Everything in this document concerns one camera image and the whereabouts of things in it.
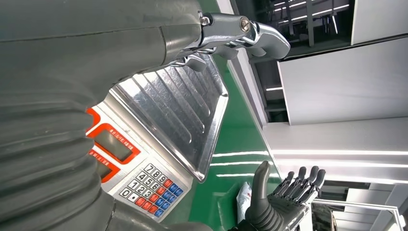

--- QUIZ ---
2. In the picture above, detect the plump white parcel red print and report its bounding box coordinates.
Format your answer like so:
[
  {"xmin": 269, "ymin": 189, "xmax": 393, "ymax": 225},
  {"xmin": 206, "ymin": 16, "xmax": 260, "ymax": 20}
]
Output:
[{"xmin": 236, "ymin": 181, "xmax": 253, "ymax": 224}]

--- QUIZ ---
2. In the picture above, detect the green conveyor belt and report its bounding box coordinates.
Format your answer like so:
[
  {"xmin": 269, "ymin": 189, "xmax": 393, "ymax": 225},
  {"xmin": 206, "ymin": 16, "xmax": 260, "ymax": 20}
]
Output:
[{"xmin": 188, "ymin": 54, "xmax": 283, "ymax": 231}]

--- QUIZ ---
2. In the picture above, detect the white electronic scale steel tray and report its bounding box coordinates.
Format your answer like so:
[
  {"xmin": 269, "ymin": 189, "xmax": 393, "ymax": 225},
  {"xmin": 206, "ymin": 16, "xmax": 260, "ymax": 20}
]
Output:
[{"xmin": 85, "ymin": 52, "xmax": 230, "ymax": 220}]

